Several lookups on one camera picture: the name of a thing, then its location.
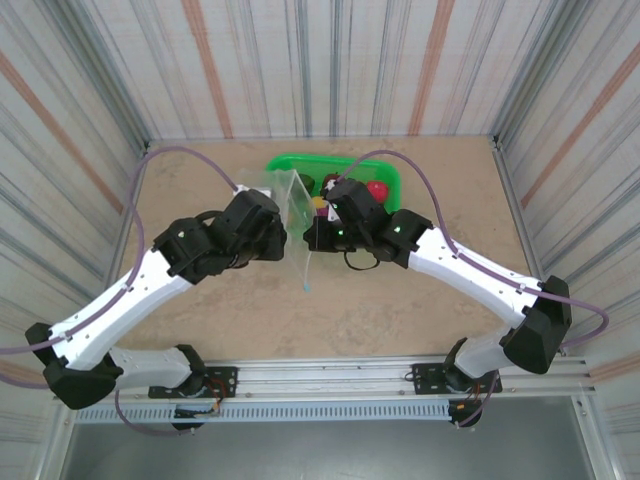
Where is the aluminium enclosure frame rail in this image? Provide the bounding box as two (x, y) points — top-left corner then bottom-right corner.
(491, 135), (550, 282)

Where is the green plastic mesh basket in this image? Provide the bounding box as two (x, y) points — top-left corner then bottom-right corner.
(264, 152), (405, 214)

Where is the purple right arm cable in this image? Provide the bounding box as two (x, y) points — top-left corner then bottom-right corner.
(342, 149), (611, 430)

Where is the clear zip-top plastic bag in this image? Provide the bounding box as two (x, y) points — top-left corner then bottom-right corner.
(233, 168), (317, 295)

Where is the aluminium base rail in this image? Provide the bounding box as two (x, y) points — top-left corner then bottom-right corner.
(52, 356), (599, 402)

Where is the grey slotted cable duct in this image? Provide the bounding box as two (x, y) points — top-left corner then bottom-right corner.
(74, 401), (454, 424)

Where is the thin black right gripper cable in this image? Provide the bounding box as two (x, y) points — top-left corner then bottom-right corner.
(343, 249), (383, 274)

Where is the red toy apple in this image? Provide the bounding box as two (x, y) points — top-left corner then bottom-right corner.
(366, 180), (392, 204)

